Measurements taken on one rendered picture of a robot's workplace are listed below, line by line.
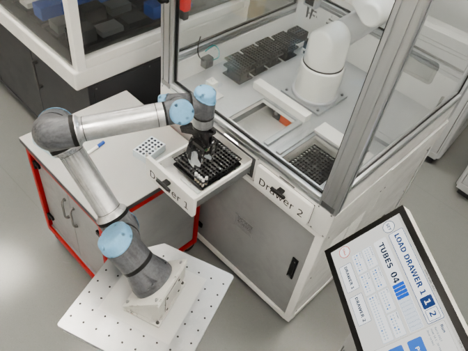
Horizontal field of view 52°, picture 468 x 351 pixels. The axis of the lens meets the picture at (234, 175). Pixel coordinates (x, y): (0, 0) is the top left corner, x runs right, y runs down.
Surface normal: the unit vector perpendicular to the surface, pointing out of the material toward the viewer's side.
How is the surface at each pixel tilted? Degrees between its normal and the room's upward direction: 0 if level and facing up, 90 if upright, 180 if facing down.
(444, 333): 50
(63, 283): 0
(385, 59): 90
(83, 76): 90
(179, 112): 60
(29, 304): 0
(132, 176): 0
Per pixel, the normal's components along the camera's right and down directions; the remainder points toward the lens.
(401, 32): -0.70, 0.46
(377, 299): -0.68, -0.41
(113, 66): 0.70, 0.57
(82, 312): 0.11, -0.68
